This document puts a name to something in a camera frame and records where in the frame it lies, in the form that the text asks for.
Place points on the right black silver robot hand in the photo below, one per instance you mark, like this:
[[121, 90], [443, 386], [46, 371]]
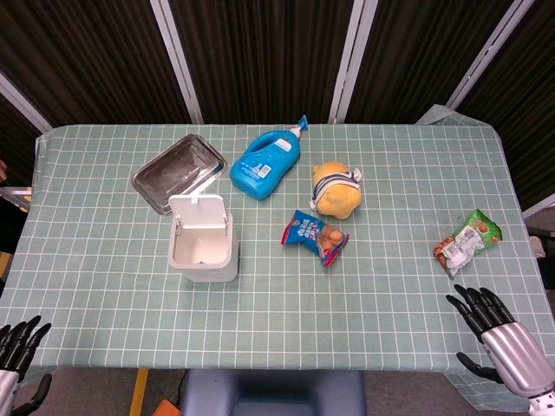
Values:
[[505, 342]]

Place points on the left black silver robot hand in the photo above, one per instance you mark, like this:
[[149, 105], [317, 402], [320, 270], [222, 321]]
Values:
[[17, 346]]

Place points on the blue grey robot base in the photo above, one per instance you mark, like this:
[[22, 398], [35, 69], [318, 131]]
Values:
[[273, 392]]

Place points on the white desktop trash bin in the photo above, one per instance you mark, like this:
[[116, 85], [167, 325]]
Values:
[[203, 237]]

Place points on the green snack bag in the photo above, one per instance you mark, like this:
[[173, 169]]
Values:
[[466, 243]]

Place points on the orange box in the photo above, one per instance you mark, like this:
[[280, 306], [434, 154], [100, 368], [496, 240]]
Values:
[[167, 409]]

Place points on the blue snack bag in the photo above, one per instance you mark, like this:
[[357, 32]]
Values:
[[314, 236]]

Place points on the yellow plush toy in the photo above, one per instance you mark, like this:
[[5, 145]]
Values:
[[336, 190]]

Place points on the stainless steel rectangular tray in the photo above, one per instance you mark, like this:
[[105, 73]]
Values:
[[179, 172]]

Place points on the green checked tablecloth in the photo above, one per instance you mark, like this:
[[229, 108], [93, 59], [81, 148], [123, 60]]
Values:
[[277, 260]]

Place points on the blue detergent bottle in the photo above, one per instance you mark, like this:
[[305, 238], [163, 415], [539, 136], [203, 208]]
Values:
[[264, 164]]

